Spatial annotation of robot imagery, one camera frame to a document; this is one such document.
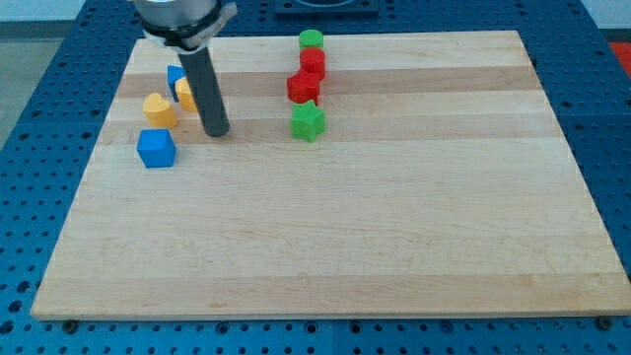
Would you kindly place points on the red cylinder block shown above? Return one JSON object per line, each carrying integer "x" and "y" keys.
{"x": 312, "y": 60}

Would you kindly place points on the green cylinder block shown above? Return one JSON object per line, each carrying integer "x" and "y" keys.
{"x": 311, "y": 38}

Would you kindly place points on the red star block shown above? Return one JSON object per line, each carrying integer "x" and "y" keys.
{"x": 303, "y": 86}

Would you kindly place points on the green star block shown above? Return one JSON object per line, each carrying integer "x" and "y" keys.
{"x": 307, "y": 121}

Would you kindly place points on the dark square mounting plate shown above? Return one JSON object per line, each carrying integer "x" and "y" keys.
{"x": 325, "y": 7}

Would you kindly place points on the yellow hexagon block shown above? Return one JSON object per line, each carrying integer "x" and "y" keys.
{"x": 185, "y": 95}

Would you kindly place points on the blue triangle block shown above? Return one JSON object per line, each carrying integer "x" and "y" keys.
{"x": 174, "y": 73}

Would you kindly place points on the light wooden board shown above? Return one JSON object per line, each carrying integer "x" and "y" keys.
{"x": 441, "y": 187}

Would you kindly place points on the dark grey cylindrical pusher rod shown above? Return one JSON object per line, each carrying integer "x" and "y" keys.
{"x": 206, "y": 92}

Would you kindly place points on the blue cube block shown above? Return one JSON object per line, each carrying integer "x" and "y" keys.
{"x": 156, "y": 148}

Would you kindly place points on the yellow heart block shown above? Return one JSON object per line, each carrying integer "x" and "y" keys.
{"x": 159, "y": 112}

